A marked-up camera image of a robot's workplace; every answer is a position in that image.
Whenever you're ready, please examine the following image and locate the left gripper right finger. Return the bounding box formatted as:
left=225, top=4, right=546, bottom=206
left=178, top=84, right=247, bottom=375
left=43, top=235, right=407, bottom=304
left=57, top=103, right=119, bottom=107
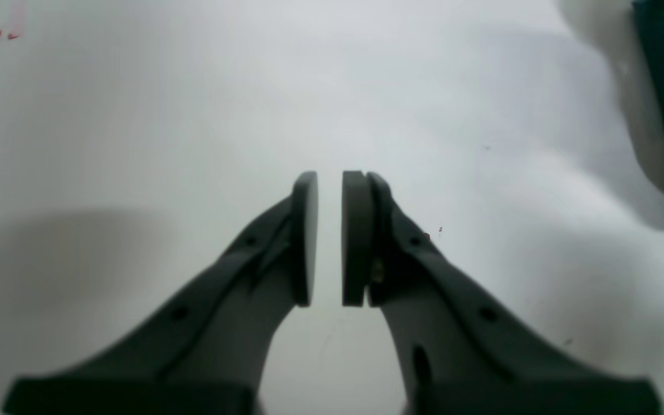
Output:
left=342, top=171, right=662, bottom=414

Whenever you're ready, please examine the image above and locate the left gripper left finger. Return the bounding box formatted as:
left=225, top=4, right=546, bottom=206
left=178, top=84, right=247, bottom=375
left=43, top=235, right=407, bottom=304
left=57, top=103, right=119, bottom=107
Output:
left=3, top=171, right=318, bottom=414

